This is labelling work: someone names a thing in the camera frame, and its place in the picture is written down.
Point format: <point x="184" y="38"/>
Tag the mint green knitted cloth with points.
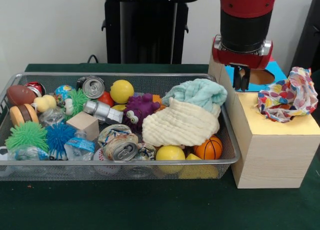
<point x="200" y="92"/>

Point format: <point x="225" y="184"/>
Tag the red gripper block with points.
<point x="240" y="59"/>

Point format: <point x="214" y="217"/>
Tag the small blue spiky puffer ball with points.
<point x="60" y="139"/>

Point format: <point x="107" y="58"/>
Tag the purple spiky monster toy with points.
<point x="140" y="107"/>

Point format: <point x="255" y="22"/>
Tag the yellow ball with goggle face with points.
<point x="122" y="91"/>

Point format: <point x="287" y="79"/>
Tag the brown toy football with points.
<point x="21" y="94"/>

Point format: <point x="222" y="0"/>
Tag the confetti print cloth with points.
<point x="287" y="97"/>

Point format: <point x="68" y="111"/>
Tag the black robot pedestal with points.
<point x="150" y="28"/>

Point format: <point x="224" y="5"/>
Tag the silver drink can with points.
<point x="120" y="146"/>

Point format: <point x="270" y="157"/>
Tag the wooden box with three holes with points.
<point x="275" y="160"/>

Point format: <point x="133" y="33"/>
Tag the plain yellow ball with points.
<point x="170" y="154"/>

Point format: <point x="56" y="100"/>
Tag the green spiky puffer ball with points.
<point x="26" y="136"/>

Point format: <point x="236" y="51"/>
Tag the orange toy basketball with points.
<point x="208" y="147"/>

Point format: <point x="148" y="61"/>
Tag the cream knitted cloth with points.
<point x="180" y="125"/>

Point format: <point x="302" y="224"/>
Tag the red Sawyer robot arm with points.
<point x="246" y="15"/>

